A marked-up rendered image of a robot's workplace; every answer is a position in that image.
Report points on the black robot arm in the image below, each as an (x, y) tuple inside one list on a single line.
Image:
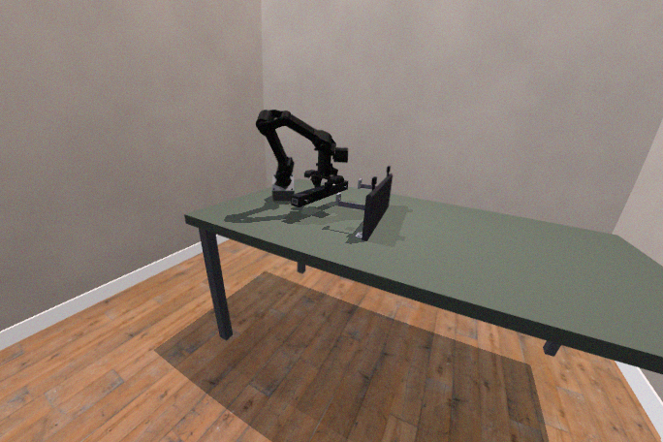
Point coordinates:
[(321, 139)]

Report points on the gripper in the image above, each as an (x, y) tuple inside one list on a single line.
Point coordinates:
[(324, 171)]

